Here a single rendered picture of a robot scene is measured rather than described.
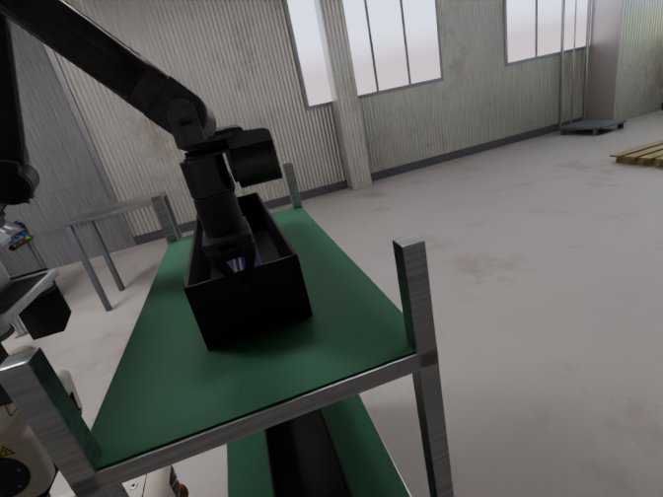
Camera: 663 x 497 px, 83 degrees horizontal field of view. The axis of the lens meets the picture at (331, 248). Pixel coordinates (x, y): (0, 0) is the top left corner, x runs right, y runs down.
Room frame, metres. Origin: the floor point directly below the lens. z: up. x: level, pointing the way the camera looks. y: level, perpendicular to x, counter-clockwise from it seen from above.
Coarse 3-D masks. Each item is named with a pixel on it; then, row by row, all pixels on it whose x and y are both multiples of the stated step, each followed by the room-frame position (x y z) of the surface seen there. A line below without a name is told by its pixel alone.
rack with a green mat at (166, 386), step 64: (320, 256) 0.77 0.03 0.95; (192, 320) 0.60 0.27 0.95; (320, 320) 0.51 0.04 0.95; (384, 320) 0.47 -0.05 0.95; (128, 384) 0.45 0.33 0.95; (192, 384) 0.42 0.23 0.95; (256, 384) 0.40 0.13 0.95; (320, 384) 0.37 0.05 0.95; (64, 448) 0.31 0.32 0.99; (128, 448) 0.33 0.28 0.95; (192, 448) 0.33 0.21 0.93; (256, 448) 0.85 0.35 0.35; (384, 448) 0.76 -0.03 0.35; (448, 448) 0.39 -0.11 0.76
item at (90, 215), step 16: (160, 192) 3.38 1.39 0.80; (96, 208) 3.27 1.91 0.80; (112, 208) 3.07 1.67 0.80; (128, 208) 2.95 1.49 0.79; (64, 224) 2.87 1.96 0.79; (160, 224) 2.99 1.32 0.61; (176, 224) 3.39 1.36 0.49; (96, 240) 3.28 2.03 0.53; (80, 256) 2.87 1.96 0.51; (112, 272) 3.28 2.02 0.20; (96, 288) 2.87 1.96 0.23
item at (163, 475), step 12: (168, 468) 0.94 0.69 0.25; (132, 480) 0.89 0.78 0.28; (144, 480) 0.88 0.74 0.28; (156, 480) 0.88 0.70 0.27; (168, 480) 0.90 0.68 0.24; (72, 492) 0.90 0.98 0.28; (132, 492) 0.85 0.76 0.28; (144, 492) 0.84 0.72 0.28; (156, 492) 0.84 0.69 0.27; (168, 492) 0.86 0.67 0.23; (180, 492) 0.94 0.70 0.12
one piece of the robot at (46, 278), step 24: (0, 264) 0.79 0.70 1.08; (0, 288) 0.75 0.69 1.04; (24, 288) 0.73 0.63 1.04; (48, 288) 0.78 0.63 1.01; (0, 312) 0.62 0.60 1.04; (24, 312) 0.80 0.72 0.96; (48, 312) 0.81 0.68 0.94; (0, 336) 0.58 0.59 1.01; (0, 360) 0.57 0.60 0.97; (0, 384) 0.57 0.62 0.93
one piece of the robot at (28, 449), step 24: (72, 384) 0.78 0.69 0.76; (0, 408) 0.60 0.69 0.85; (0, 432) 0.58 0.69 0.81; (24, 432) 0.59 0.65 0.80; (0, 456) 0.57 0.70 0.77; (24, 456) 0.57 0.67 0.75; (48, 456) 0.60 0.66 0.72; (0, 480) 0.56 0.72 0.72; (24, 480) 0.57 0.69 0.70; (48, 480) 0.58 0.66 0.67
